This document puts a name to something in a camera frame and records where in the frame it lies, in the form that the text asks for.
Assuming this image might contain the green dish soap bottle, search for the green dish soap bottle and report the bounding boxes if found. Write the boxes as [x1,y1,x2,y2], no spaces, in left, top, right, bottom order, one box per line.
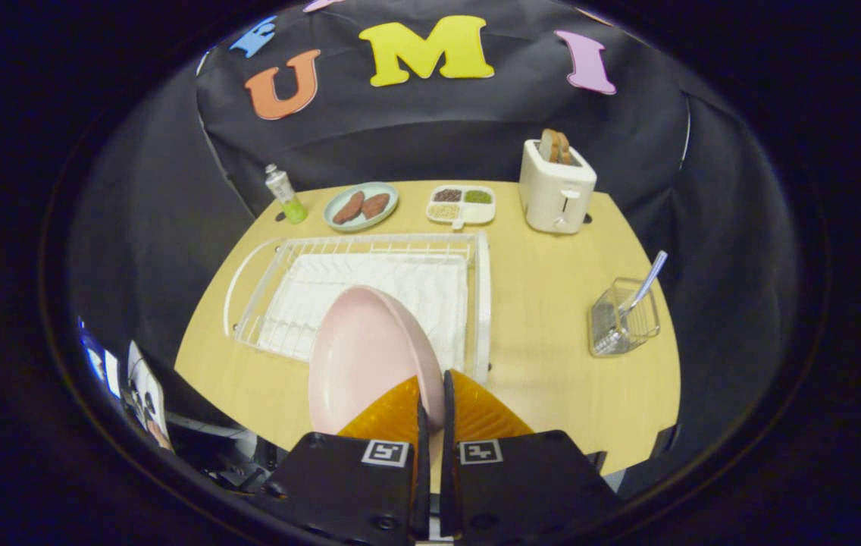
[264,163,308,225]

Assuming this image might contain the white printed paper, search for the white printed paper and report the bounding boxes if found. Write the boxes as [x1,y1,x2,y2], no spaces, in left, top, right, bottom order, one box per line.
[126,341,175,453]

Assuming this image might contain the white wire dish rack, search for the white wire dish rack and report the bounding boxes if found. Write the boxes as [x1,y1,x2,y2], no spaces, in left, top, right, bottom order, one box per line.
[222,231,493,384]

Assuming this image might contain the brown toast slices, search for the brown toast slices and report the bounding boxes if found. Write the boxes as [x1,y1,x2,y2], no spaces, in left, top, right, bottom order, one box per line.
[538,128,575,166]

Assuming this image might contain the black backdrop cloth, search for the black backdrop cloth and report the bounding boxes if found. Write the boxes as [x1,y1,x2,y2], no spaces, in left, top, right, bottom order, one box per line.
[67,0,827,486]

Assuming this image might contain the pink plate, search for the pink plate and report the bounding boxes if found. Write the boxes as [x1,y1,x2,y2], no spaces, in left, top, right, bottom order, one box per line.
[308,285,446,437]

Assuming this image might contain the blue checked handle spoon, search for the blue checked handle spoon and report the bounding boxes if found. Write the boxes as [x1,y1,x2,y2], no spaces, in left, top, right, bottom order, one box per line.
[603,250,668,350]

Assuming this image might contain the white toaster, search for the white toaster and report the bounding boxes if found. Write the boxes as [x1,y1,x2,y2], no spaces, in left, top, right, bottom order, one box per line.
[518,139,598,234]

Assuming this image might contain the pale green round plate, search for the pale green round plate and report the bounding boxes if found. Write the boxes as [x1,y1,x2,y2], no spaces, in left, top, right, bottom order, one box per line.
[323,182,399,233]

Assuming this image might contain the clear wire basket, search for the clear wire basket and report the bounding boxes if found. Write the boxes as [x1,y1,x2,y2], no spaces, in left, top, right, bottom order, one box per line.
[588,278,662,358]

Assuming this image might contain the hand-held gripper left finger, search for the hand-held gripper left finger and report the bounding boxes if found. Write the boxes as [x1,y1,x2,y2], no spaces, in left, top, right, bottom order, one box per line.
[247,374,433,546]

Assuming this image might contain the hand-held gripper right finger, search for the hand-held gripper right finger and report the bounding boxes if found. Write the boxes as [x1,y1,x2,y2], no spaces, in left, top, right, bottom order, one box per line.
[440,369,622,545]

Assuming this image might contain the white divided seed tray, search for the white divided seed tray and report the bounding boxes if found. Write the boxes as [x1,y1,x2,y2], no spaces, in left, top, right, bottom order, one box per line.
[426,185,496,231]

